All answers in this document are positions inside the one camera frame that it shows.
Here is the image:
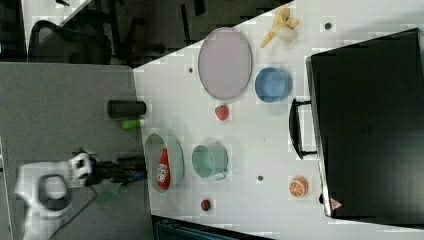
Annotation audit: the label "pink oval plate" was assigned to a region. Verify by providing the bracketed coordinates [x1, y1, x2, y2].
[198, 27, 252, 101]

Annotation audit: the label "small dark strawberry toy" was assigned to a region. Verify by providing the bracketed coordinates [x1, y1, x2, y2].
[200, 199, 212, 212]

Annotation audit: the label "red felt ketchup bottle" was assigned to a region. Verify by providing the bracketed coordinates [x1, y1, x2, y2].
[156, 148, 171, 190]

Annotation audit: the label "blue bowl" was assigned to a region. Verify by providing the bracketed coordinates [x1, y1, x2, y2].
[254, 67, 293, 103]

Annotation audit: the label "red felt strawberry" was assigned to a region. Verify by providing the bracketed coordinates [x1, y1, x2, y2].
[215, 105, 229, 121]

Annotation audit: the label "green marker handle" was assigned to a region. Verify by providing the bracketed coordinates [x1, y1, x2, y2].
[121, 119, 145, 130]

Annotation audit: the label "black toaster oven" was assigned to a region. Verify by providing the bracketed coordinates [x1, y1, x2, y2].
[305, 28, 424, 229]

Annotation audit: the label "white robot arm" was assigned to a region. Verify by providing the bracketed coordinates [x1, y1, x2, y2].
[14, 149, 147, 240]

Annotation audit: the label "black office chair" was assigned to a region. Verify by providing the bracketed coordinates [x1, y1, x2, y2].
[28, 20, 112, 65]

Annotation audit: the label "orange slice toy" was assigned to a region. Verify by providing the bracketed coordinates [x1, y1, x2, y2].
[289, 176, 309, 198]

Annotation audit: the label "peeled felt banana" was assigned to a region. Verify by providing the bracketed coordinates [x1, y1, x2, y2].
[260, 7, 299, 48]

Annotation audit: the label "green mug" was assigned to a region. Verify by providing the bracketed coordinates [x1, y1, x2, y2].
[192, 143, 228, 181]

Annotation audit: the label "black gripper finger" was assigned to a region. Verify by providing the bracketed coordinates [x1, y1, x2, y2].
[95, 156, 147, 183]

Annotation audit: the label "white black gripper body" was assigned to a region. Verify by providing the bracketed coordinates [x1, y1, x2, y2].
[68, 151, 96, 187]

